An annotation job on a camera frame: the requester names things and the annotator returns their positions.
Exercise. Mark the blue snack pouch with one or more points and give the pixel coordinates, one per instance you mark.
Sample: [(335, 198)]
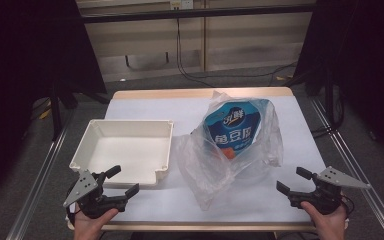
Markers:
[(233, 133)]

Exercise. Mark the person's right hand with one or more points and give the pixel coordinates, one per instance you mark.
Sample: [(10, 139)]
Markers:
[(328, 225)]

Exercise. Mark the white table mat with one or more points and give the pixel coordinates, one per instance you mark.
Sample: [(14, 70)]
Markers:
[(300, 140)]

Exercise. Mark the black horizontal bar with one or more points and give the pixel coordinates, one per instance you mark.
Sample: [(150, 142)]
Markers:
[(196, 13)]

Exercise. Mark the white wall socket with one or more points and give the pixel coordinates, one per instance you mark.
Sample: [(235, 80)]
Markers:
[(181, 4)]

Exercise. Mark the black metal stand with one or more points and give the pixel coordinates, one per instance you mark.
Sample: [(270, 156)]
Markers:
[(56, 113)]

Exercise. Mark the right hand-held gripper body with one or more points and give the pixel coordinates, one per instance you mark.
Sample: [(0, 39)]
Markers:
[(326, 196)]

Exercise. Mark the black curtain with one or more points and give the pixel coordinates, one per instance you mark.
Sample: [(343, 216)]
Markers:
[(366, 66), (23, 66)]

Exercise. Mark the wooden table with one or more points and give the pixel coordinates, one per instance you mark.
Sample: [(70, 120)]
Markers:
[(166, 93)]

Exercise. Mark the white square plastic tray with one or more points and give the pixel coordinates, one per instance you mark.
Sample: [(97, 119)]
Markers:
[(130, 150)]

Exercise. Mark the clear plastic bag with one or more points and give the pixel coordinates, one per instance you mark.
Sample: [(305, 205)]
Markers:
[(200, 166)]

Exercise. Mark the person's left hand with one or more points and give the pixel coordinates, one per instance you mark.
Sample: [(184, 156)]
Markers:
[(91, 226)]

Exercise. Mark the metal floor rail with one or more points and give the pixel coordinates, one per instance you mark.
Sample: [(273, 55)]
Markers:
[(36, 186), (356, 166)]

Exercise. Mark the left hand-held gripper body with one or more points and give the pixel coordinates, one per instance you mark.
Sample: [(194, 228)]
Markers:
[(91, 200)]

